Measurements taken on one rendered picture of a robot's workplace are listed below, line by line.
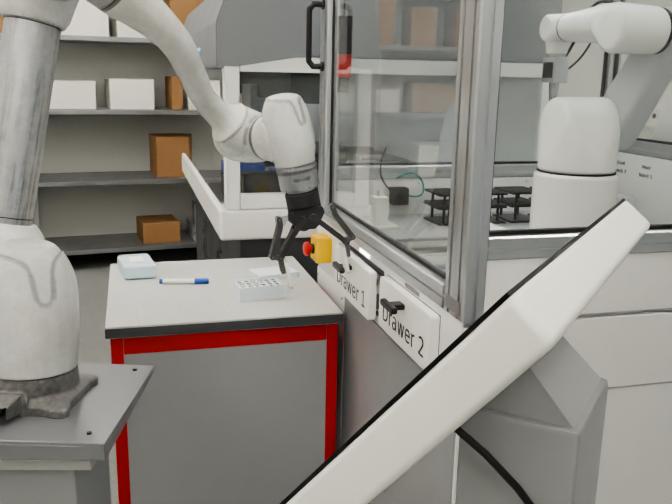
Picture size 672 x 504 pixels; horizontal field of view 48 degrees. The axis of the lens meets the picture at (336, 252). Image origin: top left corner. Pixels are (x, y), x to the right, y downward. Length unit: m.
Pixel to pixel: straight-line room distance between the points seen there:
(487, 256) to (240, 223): 1.38
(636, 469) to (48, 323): 1.11
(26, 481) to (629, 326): 1.08
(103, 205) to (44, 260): 4.56
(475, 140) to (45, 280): 0.74
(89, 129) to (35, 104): 4.30
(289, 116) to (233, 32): 0.90
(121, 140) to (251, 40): 3.45
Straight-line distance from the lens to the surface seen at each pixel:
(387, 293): 1.58
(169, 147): 5.45
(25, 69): 1.52
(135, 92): 5.41
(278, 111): 1.61
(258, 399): 1.96
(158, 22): 1.46
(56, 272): 1.34
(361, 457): 0.64
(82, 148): 5.82
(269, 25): 2.49
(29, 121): 1.52
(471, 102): 1.23
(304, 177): 1.63
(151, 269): 2.24
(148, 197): 5.91
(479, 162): 1.23
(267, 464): 2.05
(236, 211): 2.52
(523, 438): 0.78
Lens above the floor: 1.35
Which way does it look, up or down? 13 degrees down
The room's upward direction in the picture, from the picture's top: 1 degrees clockwise
